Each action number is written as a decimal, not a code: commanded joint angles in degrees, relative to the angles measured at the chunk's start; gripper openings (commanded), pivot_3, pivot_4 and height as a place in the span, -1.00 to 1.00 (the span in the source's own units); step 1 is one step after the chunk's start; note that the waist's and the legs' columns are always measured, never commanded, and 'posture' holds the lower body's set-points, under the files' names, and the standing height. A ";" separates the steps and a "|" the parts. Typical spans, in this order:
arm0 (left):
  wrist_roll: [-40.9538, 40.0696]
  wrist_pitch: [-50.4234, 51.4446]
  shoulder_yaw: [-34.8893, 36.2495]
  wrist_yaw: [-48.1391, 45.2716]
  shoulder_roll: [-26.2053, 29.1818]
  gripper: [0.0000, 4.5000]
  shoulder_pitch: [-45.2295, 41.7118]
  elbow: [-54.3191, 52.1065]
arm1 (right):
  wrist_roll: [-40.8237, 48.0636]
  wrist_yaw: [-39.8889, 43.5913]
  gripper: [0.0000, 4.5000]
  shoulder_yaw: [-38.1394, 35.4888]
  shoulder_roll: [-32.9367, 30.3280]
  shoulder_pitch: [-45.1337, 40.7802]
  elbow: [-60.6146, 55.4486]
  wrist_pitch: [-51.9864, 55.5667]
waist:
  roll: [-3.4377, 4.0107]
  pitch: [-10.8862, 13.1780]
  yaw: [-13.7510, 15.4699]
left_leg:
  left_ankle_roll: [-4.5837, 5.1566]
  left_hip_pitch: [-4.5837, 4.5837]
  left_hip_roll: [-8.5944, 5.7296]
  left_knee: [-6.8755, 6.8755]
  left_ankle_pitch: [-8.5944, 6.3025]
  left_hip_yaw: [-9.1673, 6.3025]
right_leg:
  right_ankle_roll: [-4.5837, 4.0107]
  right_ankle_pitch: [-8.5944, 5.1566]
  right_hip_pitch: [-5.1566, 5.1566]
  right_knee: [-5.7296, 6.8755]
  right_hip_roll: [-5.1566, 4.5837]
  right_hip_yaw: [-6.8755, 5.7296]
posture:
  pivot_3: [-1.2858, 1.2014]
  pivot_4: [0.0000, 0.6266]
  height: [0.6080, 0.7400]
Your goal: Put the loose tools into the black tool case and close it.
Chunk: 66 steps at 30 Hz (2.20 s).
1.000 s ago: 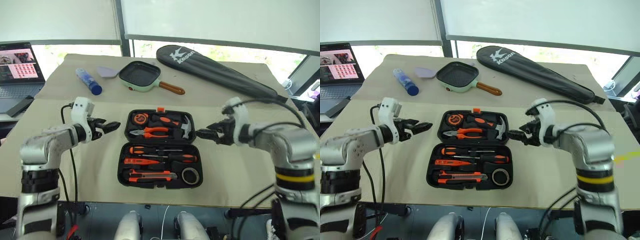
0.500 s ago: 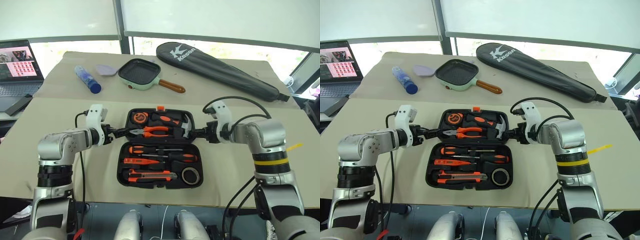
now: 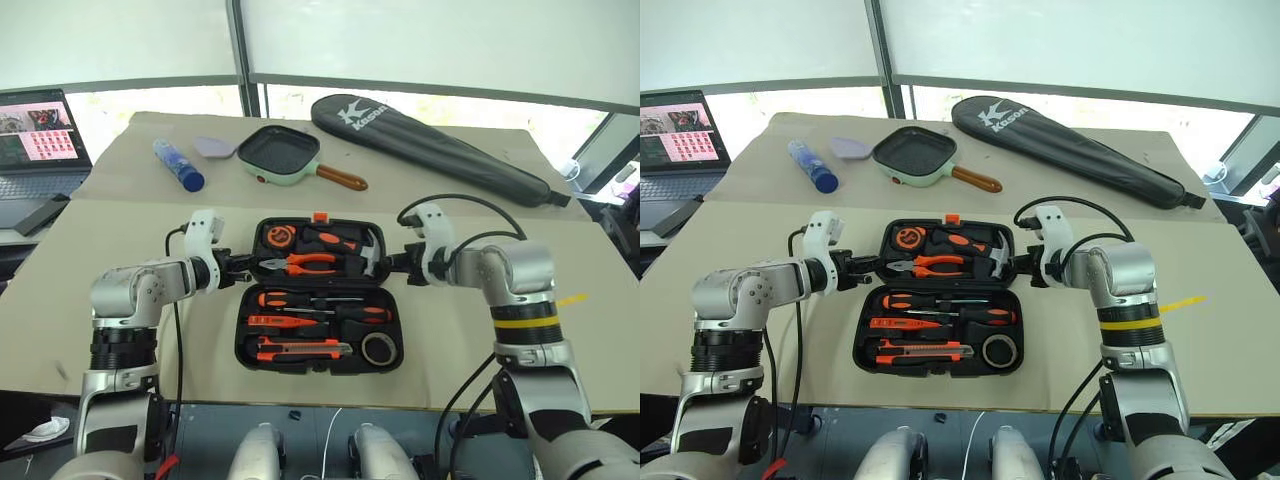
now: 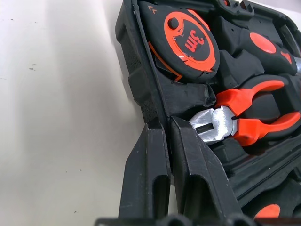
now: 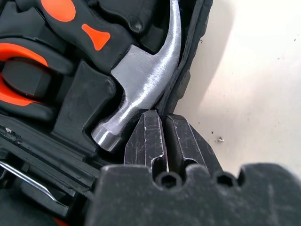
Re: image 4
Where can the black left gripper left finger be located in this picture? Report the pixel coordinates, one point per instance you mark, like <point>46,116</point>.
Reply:
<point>145,179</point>

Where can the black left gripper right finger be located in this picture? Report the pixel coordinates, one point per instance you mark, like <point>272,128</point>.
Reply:
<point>200,183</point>

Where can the black orange screwdriver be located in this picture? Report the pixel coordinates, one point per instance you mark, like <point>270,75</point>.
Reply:
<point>268,210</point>

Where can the black tool case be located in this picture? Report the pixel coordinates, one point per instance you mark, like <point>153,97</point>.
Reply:
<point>150,99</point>

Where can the black orange tape measure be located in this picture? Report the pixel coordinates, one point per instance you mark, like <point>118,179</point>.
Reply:
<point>160,47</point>

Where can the black orange claw hammer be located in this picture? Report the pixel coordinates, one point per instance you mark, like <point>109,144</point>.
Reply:
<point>261,42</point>

